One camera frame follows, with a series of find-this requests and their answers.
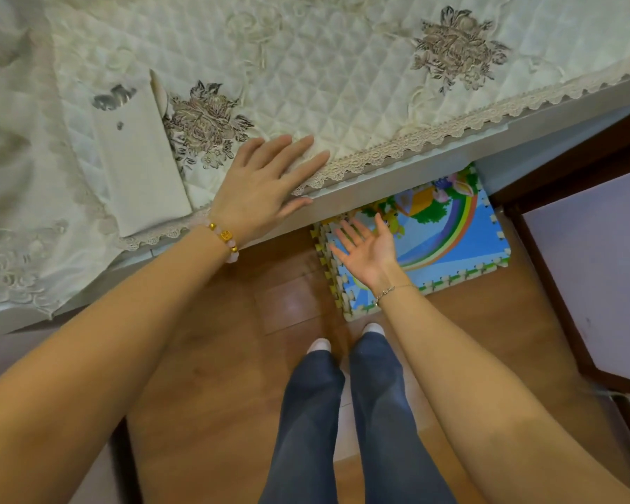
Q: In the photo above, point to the person's left hand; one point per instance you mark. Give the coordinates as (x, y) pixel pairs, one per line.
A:
(254, 191)

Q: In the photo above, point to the person's right hand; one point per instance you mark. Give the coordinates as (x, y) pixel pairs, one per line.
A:
(371, 259)

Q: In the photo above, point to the person's right fingers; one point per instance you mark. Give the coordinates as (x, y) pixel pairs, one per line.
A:
(358, 237)

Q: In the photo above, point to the person's left little finger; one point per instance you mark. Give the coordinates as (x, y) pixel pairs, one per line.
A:
(248, 150)

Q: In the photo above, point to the person's left thumb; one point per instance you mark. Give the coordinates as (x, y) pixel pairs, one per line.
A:
(295, 205)

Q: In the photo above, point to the person's left middle finger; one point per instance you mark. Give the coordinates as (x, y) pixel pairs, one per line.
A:
(296, 151)

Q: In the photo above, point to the person's left forearm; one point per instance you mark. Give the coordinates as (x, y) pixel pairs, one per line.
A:
(110, 341)

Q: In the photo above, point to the person's right forearm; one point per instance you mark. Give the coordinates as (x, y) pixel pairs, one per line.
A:
(477, 404)

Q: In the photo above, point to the white table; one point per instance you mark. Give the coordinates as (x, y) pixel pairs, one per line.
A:
(399, 179)

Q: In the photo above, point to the cream quilted floral tablecloth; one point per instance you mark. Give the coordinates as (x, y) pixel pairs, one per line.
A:
(336, 73)

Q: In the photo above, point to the stack of colourful foam mats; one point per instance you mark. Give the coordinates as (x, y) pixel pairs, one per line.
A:
(451, 236)

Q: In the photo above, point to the white shoe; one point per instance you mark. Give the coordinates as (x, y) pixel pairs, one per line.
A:
(319, 345)
(372, 329)

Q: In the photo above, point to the folded white cloth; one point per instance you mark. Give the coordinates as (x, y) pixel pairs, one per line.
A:
(139, 170)

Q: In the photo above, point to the blue denim trousers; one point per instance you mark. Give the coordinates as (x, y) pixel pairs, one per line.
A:
(378, 425)

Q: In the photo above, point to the sheer white lace cloth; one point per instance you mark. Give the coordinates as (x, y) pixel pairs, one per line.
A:
(21, 204)

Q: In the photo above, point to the dark-framed pale door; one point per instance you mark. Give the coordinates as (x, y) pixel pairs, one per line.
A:
(598, 267)

